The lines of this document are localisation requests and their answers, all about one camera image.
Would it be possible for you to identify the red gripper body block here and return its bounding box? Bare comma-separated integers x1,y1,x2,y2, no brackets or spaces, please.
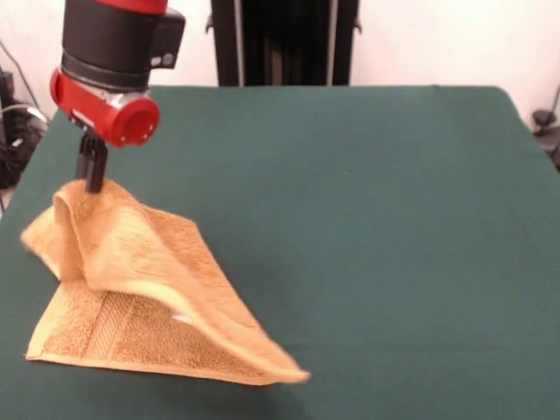
48,67,161,150

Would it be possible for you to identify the dark green table cloth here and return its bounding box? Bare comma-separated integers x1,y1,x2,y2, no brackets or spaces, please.
0,85,560,420

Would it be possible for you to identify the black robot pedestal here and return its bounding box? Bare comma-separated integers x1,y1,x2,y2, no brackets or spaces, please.
205,0,364,88

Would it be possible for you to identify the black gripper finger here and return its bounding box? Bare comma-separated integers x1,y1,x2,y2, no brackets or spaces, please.
85,138,109,194
75,133,95,180

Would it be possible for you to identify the black and white cable bundle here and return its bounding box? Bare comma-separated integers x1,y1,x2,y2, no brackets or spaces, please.
0,100,49,189

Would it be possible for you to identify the black floor plug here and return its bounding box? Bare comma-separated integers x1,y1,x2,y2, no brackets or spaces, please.
532,108,557,132

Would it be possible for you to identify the tan terry towel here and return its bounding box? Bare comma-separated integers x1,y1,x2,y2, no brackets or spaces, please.
20,178,312,389

